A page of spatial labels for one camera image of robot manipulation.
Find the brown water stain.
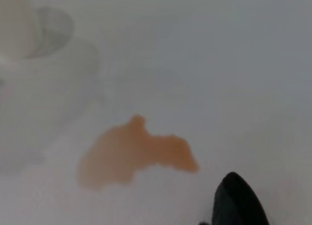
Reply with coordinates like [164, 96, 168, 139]
[77, 113, 201, 189]

